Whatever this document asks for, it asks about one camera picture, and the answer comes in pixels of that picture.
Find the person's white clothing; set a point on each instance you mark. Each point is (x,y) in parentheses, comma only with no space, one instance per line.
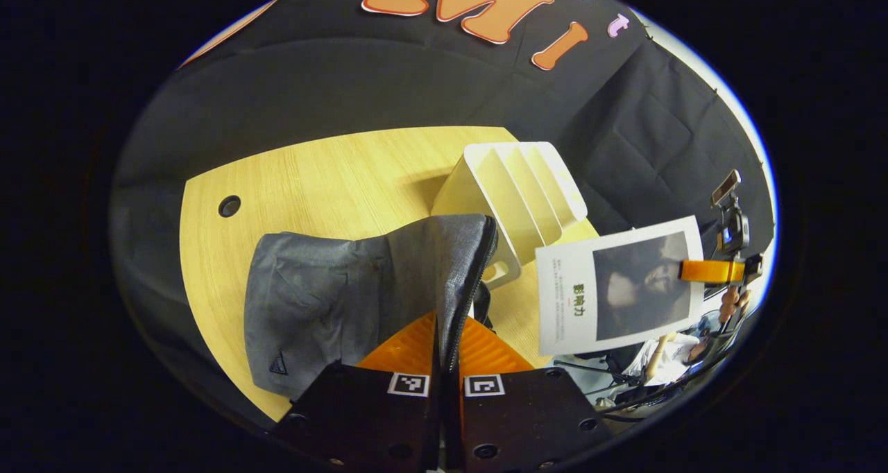
(669,365)

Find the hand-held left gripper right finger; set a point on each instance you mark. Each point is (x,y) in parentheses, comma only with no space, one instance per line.
(527,417)

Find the white bookshelf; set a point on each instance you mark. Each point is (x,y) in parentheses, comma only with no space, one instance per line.
(472,202)

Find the grey portrait cover book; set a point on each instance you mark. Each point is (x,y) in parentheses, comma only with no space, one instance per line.
(624,286)

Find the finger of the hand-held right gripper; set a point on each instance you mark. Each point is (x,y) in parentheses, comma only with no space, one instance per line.
(711,271)

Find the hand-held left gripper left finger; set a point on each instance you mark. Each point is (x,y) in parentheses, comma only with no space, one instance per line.
(368,417)

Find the grey schoolbag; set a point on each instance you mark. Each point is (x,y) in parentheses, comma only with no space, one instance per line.
(326,299)

